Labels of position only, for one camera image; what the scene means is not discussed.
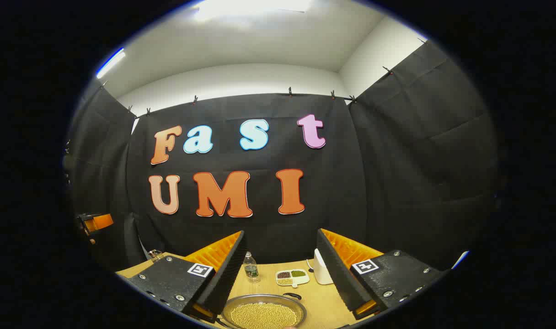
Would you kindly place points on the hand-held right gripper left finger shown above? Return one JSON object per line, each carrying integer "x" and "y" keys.
{"x": 227, "y": 278}

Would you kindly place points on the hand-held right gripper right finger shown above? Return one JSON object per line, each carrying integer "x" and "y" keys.
{"x": 339, "y": 278}

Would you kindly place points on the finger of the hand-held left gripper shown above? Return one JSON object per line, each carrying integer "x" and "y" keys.
{"x": 102, "y": 221}

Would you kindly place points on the pile of soybeans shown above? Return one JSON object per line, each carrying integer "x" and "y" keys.
{"x": 262, "y": 316}

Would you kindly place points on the white toaster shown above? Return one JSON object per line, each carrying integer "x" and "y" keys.
{"x": 321, "y": 272}

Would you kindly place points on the clear plastic water bottle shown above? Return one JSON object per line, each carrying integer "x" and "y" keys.
{"x": 251, "y": 269}

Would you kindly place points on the white divided bean dish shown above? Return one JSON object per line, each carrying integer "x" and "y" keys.
{"x": 291, "y": 275}

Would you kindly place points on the black backdrop cloth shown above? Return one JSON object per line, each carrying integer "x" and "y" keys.
{"x": 397, "y": 183}

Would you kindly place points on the small ceiling light strip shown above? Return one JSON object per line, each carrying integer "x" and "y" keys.
{"x": 109, "y": 63}

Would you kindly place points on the row of black clips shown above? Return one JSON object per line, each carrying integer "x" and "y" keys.
{"x": 290, "y": 92}

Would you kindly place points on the large ceiling light panel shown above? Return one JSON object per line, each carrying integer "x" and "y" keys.
{"x": 250, "y": 8}

